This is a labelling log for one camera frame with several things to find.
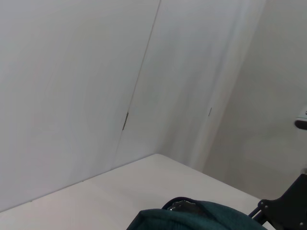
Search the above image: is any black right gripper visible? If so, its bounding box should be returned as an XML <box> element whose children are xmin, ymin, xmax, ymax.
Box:
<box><xmin>248</xmin><ymin>173</ymin><xmax>307</xmax><ymax>230</ymax></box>

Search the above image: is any dark teal fabric bag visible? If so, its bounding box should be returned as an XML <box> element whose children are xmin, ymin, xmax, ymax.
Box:
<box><xmin>126</xmin><ymin>196</ymin><xmax>264</xmax><ymax>230</ymax></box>

